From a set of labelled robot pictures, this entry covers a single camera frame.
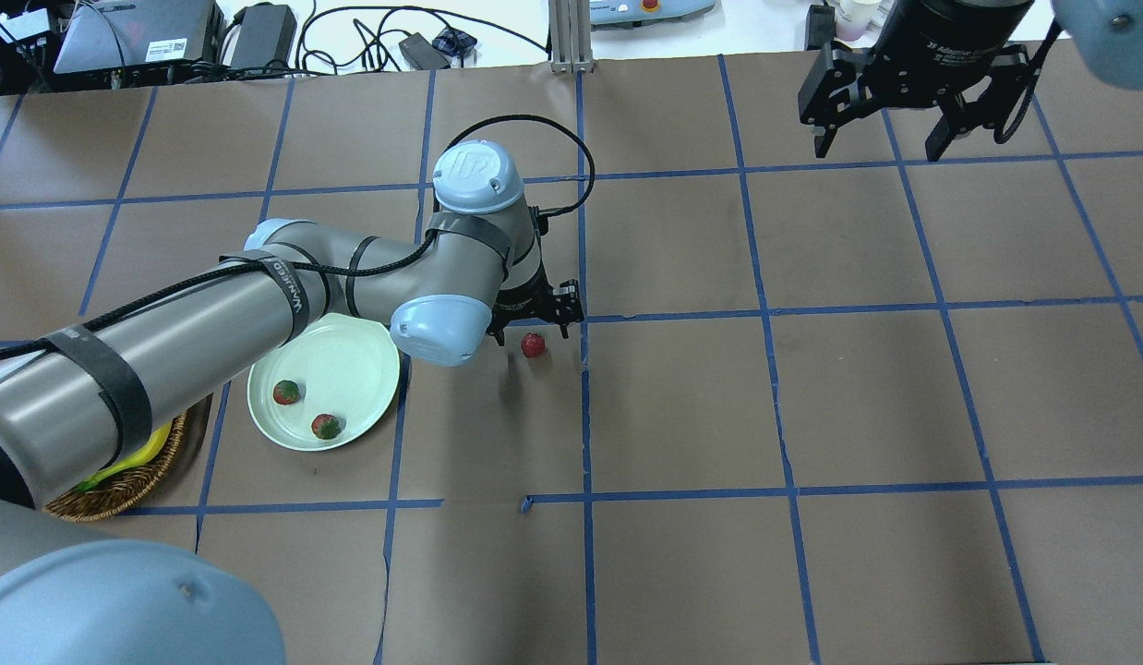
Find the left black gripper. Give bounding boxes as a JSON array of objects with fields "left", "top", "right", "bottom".
[{"left": 488, "top": 208, "right": 585, "bottom": 346}]

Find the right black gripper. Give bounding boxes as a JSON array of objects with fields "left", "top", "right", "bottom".
[{"left": 797, "top": 1, "right": 1039, "bottom": 163}]

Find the red strawberry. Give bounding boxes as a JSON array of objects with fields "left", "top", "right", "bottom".
[
  {"left": 310, "top": 412, "right": 344, "bottom": 441},
  {"left": 520, "top": 333, "right": 547, "bottom": 359},
  {"left": 271, "top": 380, "right": 303, "bottom": 404}
]

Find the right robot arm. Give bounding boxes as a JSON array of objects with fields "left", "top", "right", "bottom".
[{"left": 797, "top": 1, "right": 1143, "bottom": 163}]

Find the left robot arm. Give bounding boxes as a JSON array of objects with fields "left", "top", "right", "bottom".
[{"left": 0, "top": 141, "right": 584, "bottom": 664}]

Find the light green plate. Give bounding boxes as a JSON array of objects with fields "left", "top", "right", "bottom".
[{"left": 247, "top": 314, "right": 400, "bottom": 452}]

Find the black laptop power brick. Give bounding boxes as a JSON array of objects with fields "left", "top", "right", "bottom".
[{"left": 227, "top": 3, "right": 296, "bottom": 70}]

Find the yellow banana bunch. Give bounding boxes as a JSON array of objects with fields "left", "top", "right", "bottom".
[{"left": 73, "top": 422, "right": 174, "bottom": 492}]

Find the woven wicker basket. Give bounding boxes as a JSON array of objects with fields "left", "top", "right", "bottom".
[{"left": 41, "top": 394, "right": 214, "bottom": 524}]

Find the black computer box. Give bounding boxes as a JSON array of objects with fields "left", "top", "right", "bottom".
[{"left": 53, "top": 1, "right": 223, "bottom": 75}]

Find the black corrugated cable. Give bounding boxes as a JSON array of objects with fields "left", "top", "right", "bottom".
[{"left": 0, "top": 115, "right": 596, "bottom": 361}]

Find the aluminium frame post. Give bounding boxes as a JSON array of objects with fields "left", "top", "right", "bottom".
[{"left": 547, "top": 0, "right": 596, "bottom": 75}]

